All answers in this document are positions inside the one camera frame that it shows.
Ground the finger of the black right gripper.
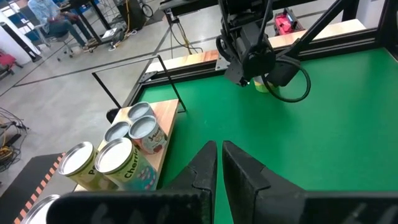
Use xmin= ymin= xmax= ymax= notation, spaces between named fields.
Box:
xmin=224 ymin=60 xmax=249 ymax=86
xmin=267 ymin=58 xmax=301 ymax=88

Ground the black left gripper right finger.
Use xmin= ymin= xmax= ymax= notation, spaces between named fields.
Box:
xmin=221 ymin=140 xmax=307 ymax=224

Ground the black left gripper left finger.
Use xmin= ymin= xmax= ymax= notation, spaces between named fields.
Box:
xmin=161 ymin=140 xmax=218 ymax=224

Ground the green peaches can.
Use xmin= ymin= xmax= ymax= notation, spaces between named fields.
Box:
xmin=252 ymin=75 xmax=280 ymax=94

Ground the Saucy O's meatballs can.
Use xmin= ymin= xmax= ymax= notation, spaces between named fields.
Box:
xmin=127 ymin=114 xmax=169 ymax=155

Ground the Cherries labelled can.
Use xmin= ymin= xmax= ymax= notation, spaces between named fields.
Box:
xmin=94 ymin=137 xmax=159 ymax=191

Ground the short blue salmon can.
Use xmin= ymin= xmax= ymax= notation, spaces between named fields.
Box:
xmin=103 ymin=120 xmax=132 ymax=144

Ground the pale yellow labelled can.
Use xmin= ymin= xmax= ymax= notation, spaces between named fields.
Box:
xmin=57 ymin=141 xmax=119 ymax=191

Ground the wooden shelf board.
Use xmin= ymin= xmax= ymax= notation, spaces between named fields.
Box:
xmin=74 ymin=98 xmax=180 ymax=192

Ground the red tool case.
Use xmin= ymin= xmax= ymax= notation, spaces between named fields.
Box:
xmin=274 ymin=7 xmax=305 ymax=36

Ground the green table mat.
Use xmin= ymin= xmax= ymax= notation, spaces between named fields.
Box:
xmin=136 ymin=46 xmax=398 ymax=224

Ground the black equipment box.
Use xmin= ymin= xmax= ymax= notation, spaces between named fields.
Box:
xmin=116 ymin=0 xmax=147 ymax=30

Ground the black hazard-striped floor mat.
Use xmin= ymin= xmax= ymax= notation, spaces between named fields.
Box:
xmin=0 ymin=152 xmax=67 ymax=224

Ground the office chair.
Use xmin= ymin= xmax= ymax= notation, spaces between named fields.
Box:
xmin=32 ymin=23 xmax=75 ymax=62

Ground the person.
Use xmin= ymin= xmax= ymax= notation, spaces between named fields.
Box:
xmin=27 ymin=0 xmax=93 ymax=52

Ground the white pillar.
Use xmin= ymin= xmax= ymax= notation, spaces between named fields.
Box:
xmin=0 ymin=11 xmax=43 ymax=65

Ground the red wheeled cart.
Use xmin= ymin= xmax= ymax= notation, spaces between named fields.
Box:
xmin=0 ymin=51 xmax=23 ymax=78

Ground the black right arm cable loop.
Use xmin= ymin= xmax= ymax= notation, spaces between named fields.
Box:
xmin=260 ymin=0 xmax=312 ymax=103

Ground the black aluminium table frame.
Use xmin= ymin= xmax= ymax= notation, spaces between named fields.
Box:
xmin=123 ymin=0 xmax=398 ymax=108

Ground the black metal shelf side frame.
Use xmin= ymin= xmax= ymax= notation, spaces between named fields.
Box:
xmin=91 ymin=55 xmax=188 ymax=113

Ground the floor cable bundle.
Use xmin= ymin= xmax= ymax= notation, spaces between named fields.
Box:
xmin=0 ymin=107 xmax=30 ymax=174

